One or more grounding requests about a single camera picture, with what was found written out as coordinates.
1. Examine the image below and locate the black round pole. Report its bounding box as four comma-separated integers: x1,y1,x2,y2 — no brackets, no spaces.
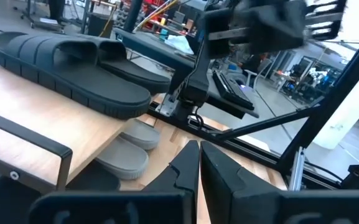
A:
122,0,144,34

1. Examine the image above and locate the black bin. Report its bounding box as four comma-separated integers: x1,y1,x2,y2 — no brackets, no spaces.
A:
86,12,115,39

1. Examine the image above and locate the white cloth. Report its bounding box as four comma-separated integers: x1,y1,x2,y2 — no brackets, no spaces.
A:
164,34,195,56

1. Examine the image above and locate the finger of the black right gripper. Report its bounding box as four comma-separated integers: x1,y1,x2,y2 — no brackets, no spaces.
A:
274,9,307,54
247,9,276,56

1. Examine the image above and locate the wooden shelf with black frame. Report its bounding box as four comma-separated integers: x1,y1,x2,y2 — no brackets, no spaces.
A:
0,63,157,192

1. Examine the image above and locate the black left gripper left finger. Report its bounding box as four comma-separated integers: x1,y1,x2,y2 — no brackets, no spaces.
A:
28,139,200,224

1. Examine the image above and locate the grey side desk with keyboard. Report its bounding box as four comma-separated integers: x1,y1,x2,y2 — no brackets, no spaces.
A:
197,70,261,119

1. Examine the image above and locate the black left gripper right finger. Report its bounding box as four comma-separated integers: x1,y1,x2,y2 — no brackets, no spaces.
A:
199,140,359,224

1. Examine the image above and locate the black keyboard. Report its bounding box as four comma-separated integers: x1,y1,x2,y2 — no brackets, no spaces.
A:
212,70,256,111

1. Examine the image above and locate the grey rubber slide sandal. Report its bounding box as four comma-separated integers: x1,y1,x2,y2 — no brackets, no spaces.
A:
119,119,161,151
94,135,151,181

